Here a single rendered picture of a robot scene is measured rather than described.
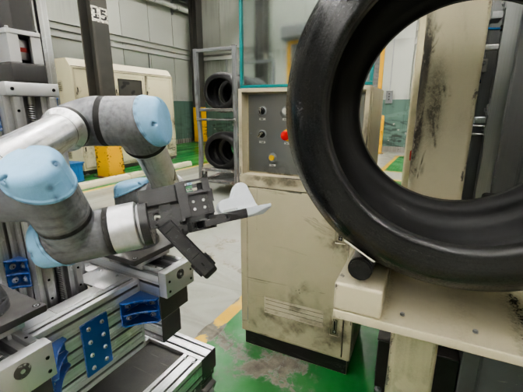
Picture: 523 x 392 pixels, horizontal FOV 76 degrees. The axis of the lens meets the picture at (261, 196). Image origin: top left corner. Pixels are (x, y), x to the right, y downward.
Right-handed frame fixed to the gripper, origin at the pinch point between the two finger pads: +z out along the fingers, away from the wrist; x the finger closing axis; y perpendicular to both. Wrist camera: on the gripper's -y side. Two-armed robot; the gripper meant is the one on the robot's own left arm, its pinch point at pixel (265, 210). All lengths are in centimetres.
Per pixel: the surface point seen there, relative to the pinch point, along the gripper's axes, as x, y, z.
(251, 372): 104, -72, 1
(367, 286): 2.4, -18.0, 16.7
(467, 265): -13.0, -14.6, 25.5
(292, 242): 87, -16, 29
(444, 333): -3.1, -27.9, 26.1
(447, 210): 8.7, -8.7, 43.1
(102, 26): 492, 345, -83
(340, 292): 5.1, -18.6, 12.3
